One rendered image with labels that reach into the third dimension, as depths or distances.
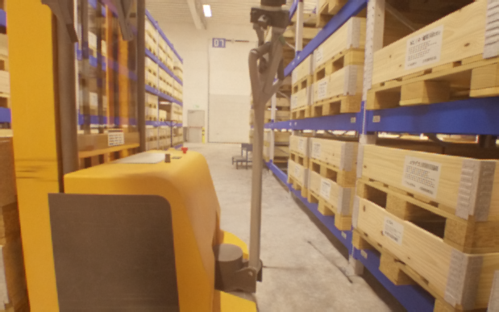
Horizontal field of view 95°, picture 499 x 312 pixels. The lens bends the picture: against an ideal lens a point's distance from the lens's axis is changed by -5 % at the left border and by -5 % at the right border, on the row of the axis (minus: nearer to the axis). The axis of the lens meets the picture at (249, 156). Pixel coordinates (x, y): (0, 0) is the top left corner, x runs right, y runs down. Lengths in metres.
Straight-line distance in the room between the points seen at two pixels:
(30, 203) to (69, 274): 0.26
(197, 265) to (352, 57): 1.70
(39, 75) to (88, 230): 0.49
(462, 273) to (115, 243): 1.19
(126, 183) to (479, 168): 1.14
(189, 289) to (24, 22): 0.95
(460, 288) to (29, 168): 1.52
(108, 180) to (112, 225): 0.14
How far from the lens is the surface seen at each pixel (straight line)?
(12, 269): 1.13
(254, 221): 1.11
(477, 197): 1.13
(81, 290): 1.00
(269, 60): 1.04
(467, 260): 1.18
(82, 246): 0.92
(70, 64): 0.94
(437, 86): 1.40
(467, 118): 1.24
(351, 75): 1.97
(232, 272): 1.23
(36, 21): 1.01
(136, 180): 0.79
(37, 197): 1.01
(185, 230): 0.79
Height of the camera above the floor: 1.04
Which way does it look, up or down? 6 degrees down
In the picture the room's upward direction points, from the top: 2 degrees clockwise
